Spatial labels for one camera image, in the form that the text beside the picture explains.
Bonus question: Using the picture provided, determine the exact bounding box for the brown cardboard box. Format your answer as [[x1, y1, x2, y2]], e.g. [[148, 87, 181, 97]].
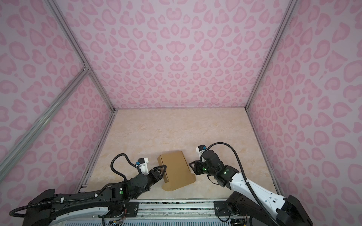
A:
[[157, 150, 196, 192]]

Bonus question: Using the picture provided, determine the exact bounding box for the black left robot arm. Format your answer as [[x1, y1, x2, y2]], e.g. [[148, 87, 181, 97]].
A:
[[23, 165, 167, 226]]

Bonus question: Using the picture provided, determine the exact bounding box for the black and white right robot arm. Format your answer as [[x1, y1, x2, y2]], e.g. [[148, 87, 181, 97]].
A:
[[189, 146, 313, 226]]

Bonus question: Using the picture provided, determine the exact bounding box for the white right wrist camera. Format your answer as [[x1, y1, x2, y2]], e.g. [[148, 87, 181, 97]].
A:
[[196, 145, 207, 157]]

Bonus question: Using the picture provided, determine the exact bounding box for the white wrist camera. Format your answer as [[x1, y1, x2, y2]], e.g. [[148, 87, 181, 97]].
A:
[[135, 158, 149, 175], [196, 145, 207, 157]]

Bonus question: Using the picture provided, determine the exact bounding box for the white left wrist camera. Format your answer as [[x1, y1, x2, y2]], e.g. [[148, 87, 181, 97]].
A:
[[135, 158, 149, 175]]

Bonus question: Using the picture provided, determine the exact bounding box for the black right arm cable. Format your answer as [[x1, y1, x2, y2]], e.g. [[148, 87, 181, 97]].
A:
[[206, 142, 281, 226]]

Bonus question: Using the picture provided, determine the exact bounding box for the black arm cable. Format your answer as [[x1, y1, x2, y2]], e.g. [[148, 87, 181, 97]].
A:
[[110, 153, 137, 181], [206, 142, 281, 226]]

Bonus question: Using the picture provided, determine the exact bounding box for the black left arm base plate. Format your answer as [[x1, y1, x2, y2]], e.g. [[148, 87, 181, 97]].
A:
[[99, 202, 140, 218]]

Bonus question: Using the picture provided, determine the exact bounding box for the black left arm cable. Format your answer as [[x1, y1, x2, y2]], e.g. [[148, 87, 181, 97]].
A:
[[110, 153, 137, 181]]

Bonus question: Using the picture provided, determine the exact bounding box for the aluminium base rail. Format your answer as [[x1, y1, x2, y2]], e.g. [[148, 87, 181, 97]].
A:
[[52, 197, 302, 226]]

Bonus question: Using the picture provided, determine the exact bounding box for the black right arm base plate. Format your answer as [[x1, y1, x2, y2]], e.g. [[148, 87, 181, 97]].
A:
[[213, 201, 253, 217]]

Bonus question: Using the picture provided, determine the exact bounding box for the aluminium diagonal frame bar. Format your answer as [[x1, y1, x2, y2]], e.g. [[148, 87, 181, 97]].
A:
[[1, 67, 89, 181]]

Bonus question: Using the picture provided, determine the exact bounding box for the aluminium right corner post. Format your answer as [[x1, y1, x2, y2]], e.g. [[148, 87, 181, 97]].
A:
[[245, 0, 300, 112]]

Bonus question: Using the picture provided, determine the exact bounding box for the aluminium corner post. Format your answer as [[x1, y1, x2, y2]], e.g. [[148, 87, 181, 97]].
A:
[[44, 0, 116, 113], [245, 0, 300, 112]]

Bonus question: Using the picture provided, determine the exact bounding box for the aluminium left corner post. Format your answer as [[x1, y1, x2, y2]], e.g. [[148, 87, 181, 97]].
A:
[[44, 0, 116, 113]]

